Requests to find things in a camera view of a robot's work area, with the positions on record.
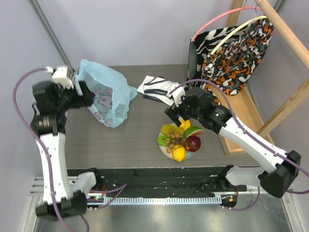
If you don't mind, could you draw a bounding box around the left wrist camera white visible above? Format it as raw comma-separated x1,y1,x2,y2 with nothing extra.
52,66,75,89

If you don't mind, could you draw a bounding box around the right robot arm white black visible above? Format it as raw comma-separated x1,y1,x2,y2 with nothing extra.
165,87,301,198

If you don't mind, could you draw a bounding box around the pink hanger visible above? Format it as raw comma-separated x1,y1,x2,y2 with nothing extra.
190,6,261,42

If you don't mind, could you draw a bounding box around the yellow fake banana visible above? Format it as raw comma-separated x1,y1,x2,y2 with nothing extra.
161,124,177,134

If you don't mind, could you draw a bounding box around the aluminium frame post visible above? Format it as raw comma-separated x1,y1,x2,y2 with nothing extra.
28,0,73,68

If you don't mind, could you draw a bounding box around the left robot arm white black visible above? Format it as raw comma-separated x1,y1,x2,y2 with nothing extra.
30,81,103,221

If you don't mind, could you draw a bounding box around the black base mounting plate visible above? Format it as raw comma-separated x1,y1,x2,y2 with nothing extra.
66,165,248,198

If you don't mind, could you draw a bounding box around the yellow fake lemon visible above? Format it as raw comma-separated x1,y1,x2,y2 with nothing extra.
172,144,186,162

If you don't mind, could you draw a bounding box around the red fake apple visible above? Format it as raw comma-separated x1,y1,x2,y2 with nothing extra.
185,135,201,152

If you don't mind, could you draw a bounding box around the yellow fake pear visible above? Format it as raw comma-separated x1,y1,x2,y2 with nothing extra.
179,118,191,131

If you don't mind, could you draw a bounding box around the green fake fruit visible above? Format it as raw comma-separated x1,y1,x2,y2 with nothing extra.
157,134,170,146

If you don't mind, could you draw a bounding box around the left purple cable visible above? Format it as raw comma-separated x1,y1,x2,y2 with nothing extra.
12,67,90,232

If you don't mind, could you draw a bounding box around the white slotted cable duct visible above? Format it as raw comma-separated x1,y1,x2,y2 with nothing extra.
87,195,222,205

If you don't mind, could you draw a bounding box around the wooden clothes rack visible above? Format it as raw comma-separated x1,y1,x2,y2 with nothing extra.
207,0,309,156

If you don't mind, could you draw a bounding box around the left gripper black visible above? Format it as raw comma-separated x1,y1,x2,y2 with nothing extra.
53,80,95,113

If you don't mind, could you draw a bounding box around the zebra print garment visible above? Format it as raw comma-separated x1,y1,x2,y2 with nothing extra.
185,27,252,94

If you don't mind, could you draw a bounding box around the light blue plastic bag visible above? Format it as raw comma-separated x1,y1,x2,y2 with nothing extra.
75,59,137,128

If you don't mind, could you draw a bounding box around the white jersey with navy trim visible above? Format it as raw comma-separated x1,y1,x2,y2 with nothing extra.
137,75,185,106

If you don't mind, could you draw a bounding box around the orange watermelon slice fake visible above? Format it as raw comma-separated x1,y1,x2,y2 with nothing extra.
183,126,203,138

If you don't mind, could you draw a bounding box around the cream hanger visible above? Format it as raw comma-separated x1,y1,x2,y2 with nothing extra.
210,15,267,55

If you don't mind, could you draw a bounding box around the orange camouflage print garment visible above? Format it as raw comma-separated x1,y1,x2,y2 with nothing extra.
201,18,274,96

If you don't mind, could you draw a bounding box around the cream and blue plate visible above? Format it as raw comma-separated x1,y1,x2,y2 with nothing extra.
157,123,195,162

